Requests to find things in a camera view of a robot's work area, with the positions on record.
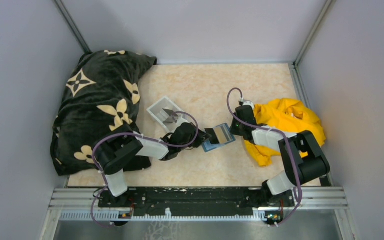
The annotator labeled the blue leather card holder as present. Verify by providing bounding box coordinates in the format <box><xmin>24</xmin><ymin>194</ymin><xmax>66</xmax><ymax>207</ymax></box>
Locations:
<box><xmin>202</xmin><ymin>123</ymin><xmax>236</xmax><ymax>153</ymax></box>

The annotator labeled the black striped credit card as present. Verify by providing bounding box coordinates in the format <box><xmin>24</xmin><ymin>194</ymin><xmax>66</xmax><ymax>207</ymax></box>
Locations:
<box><xmin>204</xmin><ymin>128</ymin><xmax>220</xmax><ymax>145</ymax></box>

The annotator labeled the white plastic card tray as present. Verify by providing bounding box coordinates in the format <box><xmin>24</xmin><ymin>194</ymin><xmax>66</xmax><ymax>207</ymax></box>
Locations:
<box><xmin>147</xmin><ymin>96</ymin><xmax>190</xmax><ymax>133</ymax></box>

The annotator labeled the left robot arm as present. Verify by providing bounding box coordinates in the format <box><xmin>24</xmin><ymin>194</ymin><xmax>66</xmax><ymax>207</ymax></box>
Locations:
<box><xmin>91</xmin><ymin>122</ymin><xmax>212</xmax><ymax>207</ymax></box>

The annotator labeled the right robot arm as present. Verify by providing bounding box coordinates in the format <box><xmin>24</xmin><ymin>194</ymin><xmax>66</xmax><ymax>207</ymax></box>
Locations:
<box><xmin>230</xmin><ymin>104</ymin><xmax>330</xmax><ymax>206</ymax></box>

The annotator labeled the grey card stack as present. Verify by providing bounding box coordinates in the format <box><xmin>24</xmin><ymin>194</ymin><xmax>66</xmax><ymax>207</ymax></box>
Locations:
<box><xmin>160</xmin><ymin>108</ymin><xmax>179</xmax><ymax>123</ymax></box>

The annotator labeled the yellow cloth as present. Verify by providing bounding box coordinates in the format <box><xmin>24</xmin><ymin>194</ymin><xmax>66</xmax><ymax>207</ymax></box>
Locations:
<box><xmin>244</xmin><ymin>98</ymin><xmax>326</xmax><ymax>167</ymax></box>

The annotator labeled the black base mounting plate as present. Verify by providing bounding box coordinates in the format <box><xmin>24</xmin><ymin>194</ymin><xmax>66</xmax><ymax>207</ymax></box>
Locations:
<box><xmin>98</xmin><ymin>187</ymin><xmax>295</xmax><ymax>217</ymax></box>

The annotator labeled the black floral blanket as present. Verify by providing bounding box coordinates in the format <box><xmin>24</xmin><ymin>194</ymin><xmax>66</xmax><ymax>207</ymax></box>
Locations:
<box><xmin>50</xmin><ymin>50</ymin><xmax>158</xmax><ymax>176</ymax></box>

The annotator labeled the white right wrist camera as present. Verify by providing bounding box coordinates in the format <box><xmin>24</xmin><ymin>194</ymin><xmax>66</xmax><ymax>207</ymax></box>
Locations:
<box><xmin>241</xmin><ymin>100</ymin><xmax>255</xmax><ymax>109</ymax></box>

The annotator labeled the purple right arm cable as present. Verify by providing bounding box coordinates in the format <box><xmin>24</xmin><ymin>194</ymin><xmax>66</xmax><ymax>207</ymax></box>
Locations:
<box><xmin>226</xmin><ymin>87</ymin><xmax>304</xmax><ymax>228</ymax></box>

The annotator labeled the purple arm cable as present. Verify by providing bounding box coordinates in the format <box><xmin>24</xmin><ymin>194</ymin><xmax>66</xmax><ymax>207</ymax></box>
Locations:
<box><xmin>90</xmin><ymin>110</ymin><xmax>200</xmax><ymax>229</ymax></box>
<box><xmin>226</xmin><ymin>87</ymin><xmax>304</xmax><ymax>228</ymax></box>

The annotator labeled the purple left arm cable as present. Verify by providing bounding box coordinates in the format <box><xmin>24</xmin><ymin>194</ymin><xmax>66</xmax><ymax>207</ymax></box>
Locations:
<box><xmin>90</xmin><ymin>110</ymin><xmax>200</xmax><ymax>229</ymax></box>

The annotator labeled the aluminium frame rail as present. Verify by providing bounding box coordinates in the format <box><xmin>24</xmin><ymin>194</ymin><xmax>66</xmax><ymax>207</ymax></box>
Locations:
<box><xmin>49</xmin><ymin>187</ymin><xmax>349</xmax><ymax>222</ymax></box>

